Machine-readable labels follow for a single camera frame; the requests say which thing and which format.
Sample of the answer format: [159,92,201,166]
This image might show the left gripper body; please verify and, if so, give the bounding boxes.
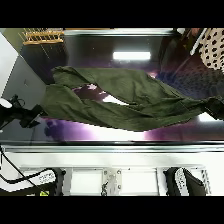
[19,104,45,130]

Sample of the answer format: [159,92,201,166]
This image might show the dark green pants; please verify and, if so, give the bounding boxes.
[39,65,224,132]

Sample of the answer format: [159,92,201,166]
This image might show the brown clothes hanger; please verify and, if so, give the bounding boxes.
[20,28,65,46]

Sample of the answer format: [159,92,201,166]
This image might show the black cable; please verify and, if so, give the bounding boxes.
[0,144,51,196]

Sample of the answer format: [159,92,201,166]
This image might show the silver frame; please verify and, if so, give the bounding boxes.
[0,141,224,197]

